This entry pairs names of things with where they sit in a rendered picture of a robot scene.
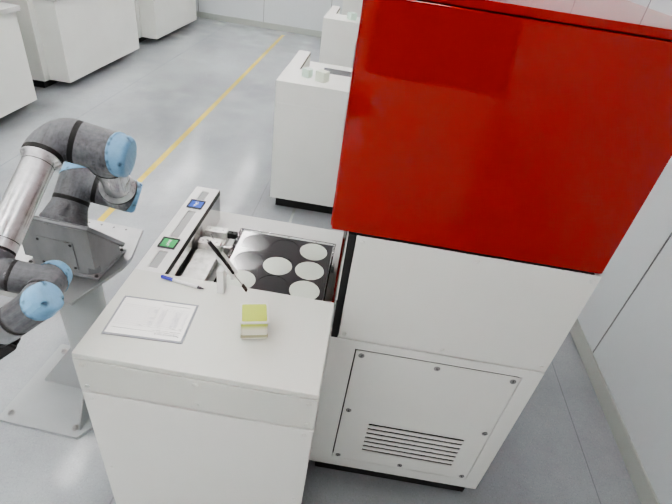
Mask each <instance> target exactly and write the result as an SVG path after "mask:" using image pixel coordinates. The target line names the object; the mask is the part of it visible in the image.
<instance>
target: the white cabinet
mask: <svg viewBox="0 0 672 504"><path fill-rule="evenodd" d="M82 393H83V396H84V399H85V403H86V406H87V409H88V413H89V416H90V419H91V423H92V426H93V429H94V433H95V436H96V439H97V443H98V446H99V449H100V452H101V456H102V459H103V462H104V466H105V469H106V472H107V476H108V479H109V482H110V486H111V489H112V492H113V496H114V499H115V502H116V504H301V503H302V497H303V491H304V485H305V479H306V473H307V468H308V462H309V456H310V450H311V444H312V439H313V433H314V429H313V430H311V429H305V428H299V427H294V426H288V425H282V424H277V423H271V422H265V421H259V420H254V419H248V418H242V417H236V416H231V415H225V414H219V413H214V412H208V411H202V410H196V409H191V408H185V407H179V406H173V405H168V404H162V403H156V402H150V401H145V400H139V399H133V398H128V397H122V396H116V395H110V394H105V393H99V392H93V391H87V390H82Z"/></svg>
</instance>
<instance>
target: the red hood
mask: <svg viewBox="0 0 672 504"><path fill-rule="evenodd" d="M342 138H343V141H342V148H341V155H340V162H339V169H338V176H337V183H336V190H335V196H334V203H333V210H332V217H331V224H330V225H331V226H332V227H331V228H332V229H337V230H343V231H349V232H355V233H361V234H367V235H373V236H379V237H385V238H391V239H396V240H402V241H408V242H414V243H420V244H426V245H432V246H438V247H444V248H450V249H456V250H462V251H467V252H473V253H479V254H485V255H491V256H497V257H503V258H509V259H515V260H521V261H527V262H533V263H538V264H544V265H550V266H556V267H562V268H568V269H574V270H580V271H586V272H592V273H598V274H602V273H603V271H604V269H605V268H606V266H607V264H608V263H609V261H610V259H611V258H612V256H613V254H614V253H615V251H616V249H617V248H618V246H619V244H620V243H621V241H622V239H623V237H624V236H625V234H626V232H627V231H628V229H629V227H630V226H631V224H632V222H633V221H634V219H635V217H636V216H637V214H638V212H639V210H640V209H641V207H642V205H643V204H644V202H645V200H646V199H647V197H648V195H649V194H650V192H651V190H652V189H653V187H654V185H655V184H656V182H657V180H658V178H659V177H660V175H661V173H662V172H663V170H664V168H665V167H666V165H667V163H668V162H669V160H670V158H671V157H672V16H669V15H666V14H664V13H661V12H658V11H655V10H653V9H650V8H647V7H644V6H642V5H639V4H636V3H633V2H630V1H628V0H363V3H362V9H361V16H360V23H359V30H358V37H357V41H356V44H355V51H354V58H353V65H352V72H351V79H350V86H349V93H348V100H347V107H346V114H345V121H344V128H343V135H342Z"/></svg>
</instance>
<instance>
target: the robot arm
mask: <svg viewBox="0 0 672 504"><path fill-rule="evenodd" d="M136 151H137V144H136V141H135V140H134V138H133V137H131V136H129V135H126V134H125V133H122V132H117V131H113V130H110V129H107V128H104V127H101V126H97V125H94V124H91V123H88V122H84V121H81V120H79V119H75V118H67V117H65V118H58V119H54V120H51V121H48V122H46V123H44V124H42V125H41V126H39V127H38V128H37V129H35V130H34V131H33V132H32V133H31V134H30V135H29V136H28V137H27V138H26V140H25V141H24V143H23V145H22V147H21V148H20V154H21V156H22V158H21V160H20V162H19V164H18V166H17V168H16V170H15V172H14V174H13V176H12V178H11V180H10V182H9V184H8V186H7V188H6V190H5V192H4V194H3V196H2V198H1V200H0V290H2V291H7V292H11V293H16V294H18V295H17V296H16V297H15V298H14V299H12V300H11V301H9V302H8V303H7V304H5V305H4V306H2V307H1V308H0V360H1V359H3V358H4V357H6V356H7V355H8V354H10V353H11V352H13V351H14V350H16V348H17V345H18V343H19V342H20V340H21V338H20V337H22V336H23V335H25V334H26V333H27V332H29V331H30V330H32V329H33V328H35V327H36V326H38V325H39V324H41V323H42V322H44V321H45V320H47V319H49V318H51V317H52V316H54V315H55V314H56V313H57V312H58V311H59V310H60V309H61V308H62V307H63V305H64V300H63V299H64V295H63V294H64V292H65V291H66V290H67V289H68V287H69V284H70V282H71V280H72V278H73V274H72V271H71V269H70V267H69V266H68V265H67V264H65V263H64V262H62V261H59V260H50V261H46V262H44V263H43V264H41V265H38V264H34V263H29V262H25V261H20V260H16V259H15V257H16V254H17V252H18V250H19V248H20V246H21V243H22V241H23V239H24V237H25V235H26V232H27V230H28V228H29V226H30V224H31V221H32V219H33V217H34V215H35V213H36V210H37V208H38V206H39V204H40V201H41V199H42V197H43V195H44V193H45V190H46V188H47V186H48V184H49V182H50V179H51V177H52V175H53V173H54V171H55V170H58V169H60V168H61V166H62V164H63V166H62V168H61V170H60V171H59V176H58V179H57V182H56V185H55V188H54V191H53V194H52V197H51V200H50V201H49V202H48V204H47V205H46V206H45V208H44V209H43V211H42V212H40V214H39V216H40V217H45V218H50V219H54V220H59V221H64V222H69V223H73V224H78V225H83V226H88V227H89V225H88V209H89V206H90V203H95V204H99V205H102V206H106V207H110V208H114V209H117V210H121V211H123V212H130V213H132V212H134V211H135V209H136V206H137V203H138V200H139V196H140V193H141V190H142V186H143V184H142V183H141V182H138V181H137V180H133V178H132V177H131V176H130V174H131V172H132V170H133V168H134V165H135V161H136V156H137V152H136ZM63 162H64V163H63Z"/></svg>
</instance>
